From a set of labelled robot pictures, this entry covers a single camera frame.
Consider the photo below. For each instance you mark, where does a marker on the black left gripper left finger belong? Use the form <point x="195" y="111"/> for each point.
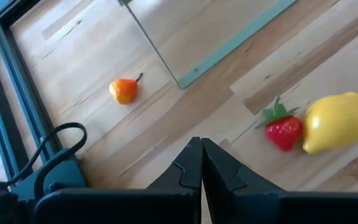
<point x="166" y="205"/>

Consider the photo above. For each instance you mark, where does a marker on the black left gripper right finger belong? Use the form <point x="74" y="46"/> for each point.
<point x="244" y="205"/>

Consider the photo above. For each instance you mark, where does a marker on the red strawberry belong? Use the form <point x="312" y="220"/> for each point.
<point x="283" y="132"/>

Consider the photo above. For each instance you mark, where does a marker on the small orange pear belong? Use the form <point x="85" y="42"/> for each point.
<point x="123" y="91"/>

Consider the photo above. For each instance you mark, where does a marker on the yellow mango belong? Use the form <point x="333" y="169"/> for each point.
<point x="334" y="123"/>

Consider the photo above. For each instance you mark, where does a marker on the green perforated metal shelf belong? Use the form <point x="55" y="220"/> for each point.
<point x="228" y="46"/>

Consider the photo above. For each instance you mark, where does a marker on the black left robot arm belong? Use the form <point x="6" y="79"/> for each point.
<point x="67" y="174"/>

